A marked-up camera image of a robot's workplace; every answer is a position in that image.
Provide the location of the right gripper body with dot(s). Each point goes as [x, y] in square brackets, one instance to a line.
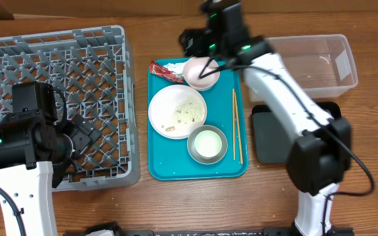
[205, 46]

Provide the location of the white napkin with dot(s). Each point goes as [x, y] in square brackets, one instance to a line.
[176, 68]

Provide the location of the red snack wrapper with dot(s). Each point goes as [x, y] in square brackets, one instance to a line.
[160, 71]

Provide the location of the white cup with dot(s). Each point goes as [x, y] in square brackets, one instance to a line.
[208, 144]

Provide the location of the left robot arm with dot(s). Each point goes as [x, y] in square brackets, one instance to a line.
[36, 149]

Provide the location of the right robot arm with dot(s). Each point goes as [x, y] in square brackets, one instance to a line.
[320, 151]

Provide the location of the clear plastic waste bin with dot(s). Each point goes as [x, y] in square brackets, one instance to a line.
[323, 65]

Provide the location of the grey plastic dishwasher rack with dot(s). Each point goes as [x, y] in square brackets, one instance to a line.
[93, 68]

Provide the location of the small pink-white bowl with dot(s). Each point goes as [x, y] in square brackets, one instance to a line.
[195, 67]

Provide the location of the left wooden chopstick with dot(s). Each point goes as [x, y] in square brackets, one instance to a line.
[233, 125]

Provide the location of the wooden chopstick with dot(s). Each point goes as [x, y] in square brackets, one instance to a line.
[233, 125]
[238, 127]

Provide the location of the right wooden chopstick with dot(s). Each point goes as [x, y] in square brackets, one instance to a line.
[238, 127]

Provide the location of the large white dirty plate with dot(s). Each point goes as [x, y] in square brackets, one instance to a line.
[176, 111]

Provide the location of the teal plastic serving tray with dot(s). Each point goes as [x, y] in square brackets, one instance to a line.
[169, 159]

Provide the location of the black plastic tray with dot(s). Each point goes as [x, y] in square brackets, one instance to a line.
[272, 142]

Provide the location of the stainless steel bowl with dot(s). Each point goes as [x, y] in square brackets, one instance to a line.
[196, 156]

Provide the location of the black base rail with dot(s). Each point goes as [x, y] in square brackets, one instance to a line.
[112, 228]

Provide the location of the cardboard wall panel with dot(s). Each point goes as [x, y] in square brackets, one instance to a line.
[12, 9]

